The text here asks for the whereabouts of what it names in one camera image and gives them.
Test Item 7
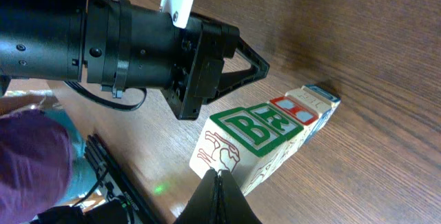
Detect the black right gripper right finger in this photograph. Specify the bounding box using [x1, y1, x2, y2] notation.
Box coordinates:
[218, 170, 262, 224]

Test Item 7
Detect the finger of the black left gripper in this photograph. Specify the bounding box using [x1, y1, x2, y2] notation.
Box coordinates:
[203, 38, 269, 105]

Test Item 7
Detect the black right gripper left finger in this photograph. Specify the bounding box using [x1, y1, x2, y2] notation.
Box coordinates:
[174, 169, 219, 224]

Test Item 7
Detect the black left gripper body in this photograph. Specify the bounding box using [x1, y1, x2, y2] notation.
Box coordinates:
[161, 14, 240, 121]

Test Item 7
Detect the wooden block yellow side engraved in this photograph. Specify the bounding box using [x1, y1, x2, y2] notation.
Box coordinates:
[189, 108, 287, 196]

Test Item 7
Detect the wooden block red side engraved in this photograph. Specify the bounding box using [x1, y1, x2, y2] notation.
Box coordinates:
[269, 96, 318, 143]

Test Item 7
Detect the wooden block green letter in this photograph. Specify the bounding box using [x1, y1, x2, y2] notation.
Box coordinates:
[247, 103, 305, 184]

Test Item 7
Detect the wooden block red letter Y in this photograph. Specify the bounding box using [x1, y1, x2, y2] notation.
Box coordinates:
[285, 88, 331, 130]

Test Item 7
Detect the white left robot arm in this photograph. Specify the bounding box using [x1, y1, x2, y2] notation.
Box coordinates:
[1, 0, 269, 120]

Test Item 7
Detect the black equipment below table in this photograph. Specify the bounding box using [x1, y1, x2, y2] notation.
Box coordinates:
[30, 134, 162, 224]

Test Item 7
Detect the person in purple clothing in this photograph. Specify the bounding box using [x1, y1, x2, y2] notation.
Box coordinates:
[0, 108, 75, 224]

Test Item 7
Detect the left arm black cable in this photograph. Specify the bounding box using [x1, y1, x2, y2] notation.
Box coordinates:
[63, 81, 148, 112]

